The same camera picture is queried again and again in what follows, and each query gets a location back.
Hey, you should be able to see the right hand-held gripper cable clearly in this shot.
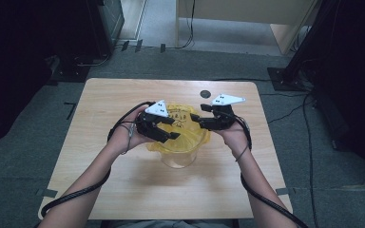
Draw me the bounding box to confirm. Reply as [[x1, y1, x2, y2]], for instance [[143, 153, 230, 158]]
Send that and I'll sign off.
[[231, 114, 310, 228]]

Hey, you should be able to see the left hand-held gripper cable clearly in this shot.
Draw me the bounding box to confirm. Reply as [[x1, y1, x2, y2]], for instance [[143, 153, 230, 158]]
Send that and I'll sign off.
[[40, 100, 157, 219]]

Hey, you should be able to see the dark curtain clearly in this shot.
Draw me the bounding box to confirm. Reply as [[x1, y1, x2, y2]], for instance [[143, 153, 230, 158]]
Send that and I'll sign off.
[[0, 0, 91, 151], [310, 0, 365, 181]]

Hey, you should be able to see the person's grey clothing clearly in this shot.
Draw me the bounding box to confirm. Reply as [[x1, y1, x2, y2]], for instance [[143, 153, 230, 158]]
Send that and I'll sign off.
[[107, 219, 236, 228]]

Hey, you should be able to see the black stand with base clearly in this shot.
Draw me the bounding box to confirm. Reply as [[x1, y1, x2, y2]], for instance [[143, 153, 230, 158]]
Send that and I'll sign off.
[[267, 0, 336, 93]]

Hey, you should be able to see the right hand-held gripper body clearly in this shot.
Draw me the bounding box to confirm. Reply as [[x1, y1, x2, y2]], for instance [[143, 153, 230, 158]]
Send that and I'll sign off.
[[206, 93, 247, 132]]

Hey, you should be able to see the long black floor cable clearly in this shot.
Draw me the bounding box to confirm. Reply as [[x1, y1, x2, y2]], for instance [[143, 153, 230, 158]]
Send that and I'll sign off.
[[301, 91, 320, 228]]

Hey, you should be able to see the clear plastic bin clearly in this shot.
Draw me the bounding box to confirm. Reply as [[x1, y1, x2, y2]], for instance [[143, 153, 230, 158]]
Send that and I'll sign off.
[[158, 139, 203, 170]]

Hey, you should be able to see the person's left hand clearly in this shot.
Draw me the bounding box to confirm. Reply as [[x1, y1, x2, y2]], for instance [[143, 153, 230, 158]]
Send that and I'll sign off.
[[106, 105, 150, 157]]

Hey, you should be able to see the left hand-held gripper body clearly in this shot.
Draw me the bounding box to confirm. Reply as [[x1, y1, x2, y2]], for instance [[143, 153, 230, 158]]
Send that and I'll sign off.
[[135, 100, 172, 141]]

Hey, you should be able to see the short black floor cable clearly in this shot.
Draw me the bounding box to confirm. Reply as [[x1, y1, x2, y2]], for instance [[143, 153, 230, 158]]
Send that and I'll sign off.
[[266, 100, 315, 124]]

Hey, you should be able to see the black hanging cable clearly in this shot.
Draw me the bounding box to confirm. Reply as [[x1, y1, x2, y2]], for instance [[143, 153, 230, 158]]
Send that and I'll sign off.
[[165, 0, 197, 50]]

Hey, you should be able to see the hand-held gripper cable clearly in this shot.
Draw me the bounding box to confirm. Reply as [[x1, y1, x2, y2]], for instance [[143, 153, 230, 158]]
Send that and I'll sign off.
[[231, 114, 310, 228], [40, 100, 157, 219]]

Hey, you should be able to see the thin grey wrist strap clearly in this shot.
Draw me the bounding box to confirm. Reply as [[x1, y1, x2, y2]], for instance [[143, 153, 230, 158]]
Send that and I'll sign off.
[[119, 122, 138, 157]]

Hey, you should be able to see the yellow plastic bag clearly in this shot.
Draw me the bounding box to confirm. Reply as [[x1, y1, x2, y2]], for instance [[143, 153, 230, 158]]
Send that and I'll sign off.
[[146, 104, 212, 153]]

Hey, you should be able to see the wooden desk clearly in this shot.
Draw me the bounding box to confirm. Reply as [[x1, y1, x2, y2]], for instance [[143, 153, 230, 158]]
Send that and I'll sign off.
[[174, 0, 318, 57]]

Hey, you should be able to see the person's right hand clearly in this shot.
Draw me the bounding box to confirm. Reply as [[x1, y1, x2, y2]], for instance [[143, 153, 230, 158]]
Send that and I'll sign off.
[[217, 120, 252, 160]]

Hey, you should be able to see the grey tape strip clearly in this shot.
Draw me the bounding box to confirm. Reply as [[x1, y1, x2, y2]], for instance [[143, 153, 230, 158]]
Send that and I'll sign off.
[[36, 188, 59, 199], [275, 187, 296, 197]]

